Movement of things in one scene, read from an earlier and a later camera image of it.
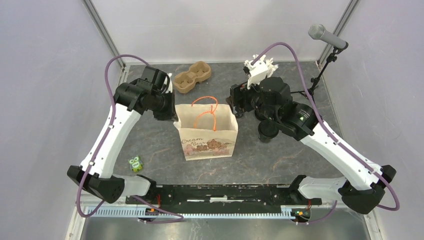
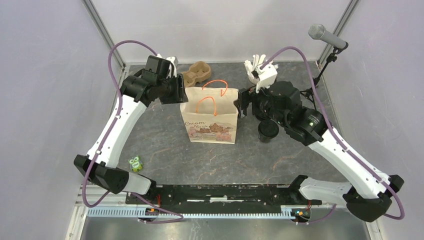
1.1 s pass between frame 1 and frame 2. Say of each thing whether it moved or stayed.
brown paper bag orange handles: moved
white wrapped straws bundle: stayed
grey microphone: stayed
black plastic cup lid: stayed
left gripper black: moved
